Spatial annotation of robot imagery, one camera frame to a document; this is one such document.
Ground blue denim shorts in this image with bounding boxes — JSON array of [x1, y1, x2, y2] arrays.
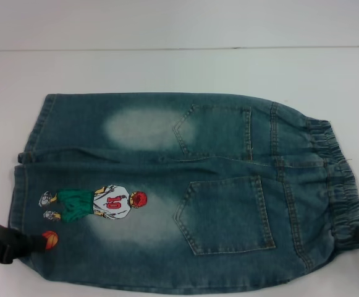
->
[[6, 92, 359, 297]]

